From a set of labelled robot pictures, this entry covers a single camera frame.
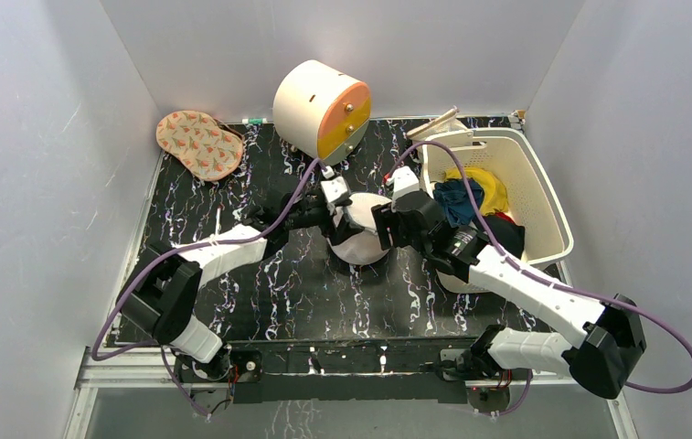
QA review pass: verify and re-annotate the cream perforated laundry basket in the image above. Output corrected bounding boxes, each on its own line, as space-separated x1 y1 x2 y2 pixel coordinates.
428 128 574 271

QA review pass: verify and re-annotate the black garment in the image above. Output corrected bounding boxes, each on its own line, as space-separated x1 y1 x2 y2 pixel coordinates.
484 213 526 260

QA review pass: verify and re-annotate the white mesh bra laundry bag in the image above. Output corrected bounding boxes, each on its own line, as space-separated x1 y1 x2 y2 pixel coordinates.
327 192 390 266

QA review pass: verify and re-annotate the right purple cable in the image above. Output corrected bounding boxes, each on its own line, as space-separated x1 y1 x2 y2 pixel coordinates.
389 140 692 395

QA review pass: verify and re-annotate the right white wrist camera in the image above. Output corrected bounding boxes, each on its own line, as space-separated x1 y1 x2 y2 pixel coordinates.
384 166 420 202

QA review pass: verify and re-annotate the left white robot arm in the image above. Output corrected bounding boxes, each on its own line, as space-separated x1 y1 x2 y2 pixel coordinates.
117 189 352 380

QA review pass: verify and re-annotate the floral mesh laundry bag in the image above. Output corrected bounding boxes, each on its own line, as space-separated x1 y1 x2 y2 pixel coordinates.
155 110 245 182

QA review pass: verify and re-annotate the beige-trimmed mesh laundry bag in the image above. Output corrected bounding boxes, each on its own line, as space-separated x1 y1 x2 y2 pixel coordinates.
401 106 471 153

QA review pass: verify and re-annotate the yellow garment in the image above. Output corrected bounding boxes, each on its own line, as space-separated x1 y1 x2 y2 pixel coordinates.
442 167 509 217

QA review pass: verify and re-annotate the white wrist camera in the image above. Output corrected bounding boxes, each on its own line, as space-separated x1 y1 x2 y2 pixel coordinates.
384 166 420 202
320 166 351 210

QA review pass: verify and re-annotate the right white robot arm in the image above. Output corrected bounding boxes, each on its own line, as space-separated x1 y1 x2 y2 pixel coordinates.
371 191 646 400

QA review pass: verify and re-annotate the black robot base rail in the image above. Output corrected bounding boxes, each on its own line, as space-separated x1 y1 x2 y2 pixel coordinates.
174 337 513 412

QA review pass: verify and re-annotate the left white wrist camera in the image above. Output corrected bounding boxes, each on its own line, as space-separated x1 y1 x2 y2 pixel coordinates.
320 166 351 210

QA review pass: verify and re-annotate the dark blue garment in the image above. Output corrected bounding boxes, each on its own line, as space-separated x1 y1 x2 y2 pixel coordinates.
432 178 476 227

